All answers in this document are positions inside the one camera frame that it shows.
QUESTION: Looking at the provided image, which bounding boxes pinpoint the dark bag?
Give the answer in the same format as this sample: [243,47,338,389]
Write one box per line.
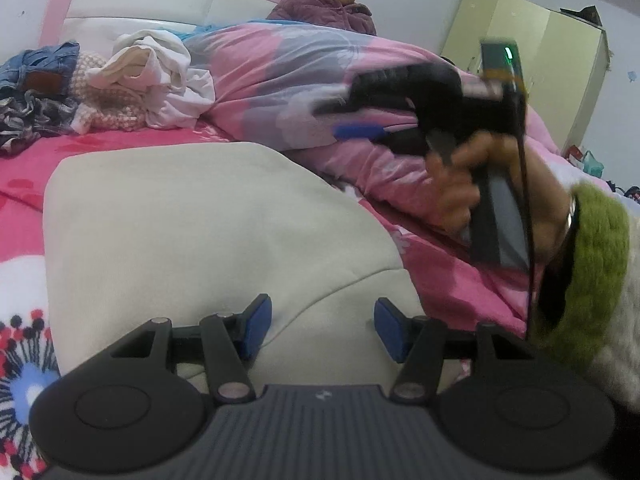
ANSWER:
[560,5,603,26]

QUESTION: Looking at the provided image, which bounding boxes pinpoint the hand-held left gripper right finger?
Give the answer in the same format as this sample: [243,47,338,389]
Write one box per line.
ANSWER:
[373,297,529,404]

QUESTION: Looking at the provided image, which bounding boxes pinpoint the blue denim jeans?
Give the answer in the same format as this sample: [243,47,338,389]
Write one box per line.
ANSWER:
[0,41,81,98]

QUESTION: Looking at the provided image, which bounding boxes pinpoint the person's right hand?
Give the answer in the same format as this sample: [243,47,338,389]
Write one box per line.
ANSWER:
[425,130,572,267]

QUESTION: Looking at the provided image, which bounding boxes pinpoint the pink floral bed sheet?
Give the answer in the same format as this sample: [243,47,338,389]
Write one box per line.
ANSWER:
[0,122,351,480]

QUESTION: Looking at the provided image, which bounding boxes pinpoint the pink knit sweater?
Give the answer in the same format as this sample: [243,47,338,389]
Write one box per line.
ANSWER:
[70,51,151,133]

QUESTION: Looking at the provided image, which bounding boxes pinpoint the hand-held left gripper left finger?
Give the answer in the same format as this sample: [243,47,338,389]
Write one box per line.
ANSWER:
[106,293,274,404]

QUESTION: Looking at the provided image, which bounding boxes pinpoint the metal wrist bracelet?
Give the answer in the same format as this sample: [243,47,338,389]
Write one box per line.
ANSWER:
[562,195,582,246]

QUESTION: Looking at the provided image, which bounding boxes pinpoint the pink white bed headboard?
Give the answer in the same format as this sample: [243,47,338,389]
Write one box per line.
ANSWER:
[39,0,311,48]

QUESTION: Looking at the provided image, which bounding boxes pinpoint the pink floral quilt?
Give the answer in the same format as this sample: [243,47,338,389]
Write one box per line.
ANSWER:
[182,20,618,333]

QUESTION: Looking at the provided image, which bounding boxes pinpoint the green bag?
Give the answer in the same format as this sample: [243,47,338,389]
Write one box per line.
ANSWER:
[580,150,606,176]

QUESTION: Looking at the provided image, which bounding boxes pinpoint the beige zip sweatshirt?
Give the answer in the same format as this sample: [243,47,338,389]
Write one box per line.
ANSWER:
[42,141,443,397]

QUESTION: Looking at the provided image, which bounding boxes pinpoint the pale yellow wardrobe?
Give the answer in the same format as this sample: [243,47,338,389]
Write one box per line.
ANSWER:
[440,0,612,156]

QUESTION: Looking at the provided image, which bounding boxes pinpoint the white garment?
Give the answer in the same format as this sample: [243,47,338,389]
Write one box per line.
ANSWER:
[85,30,216,129]

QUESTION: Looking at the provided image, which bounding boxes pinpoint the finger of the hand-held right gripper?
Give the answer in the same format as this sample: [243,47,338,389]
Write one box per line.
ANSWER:
[332,121,431,153]
[312,67,421,116]

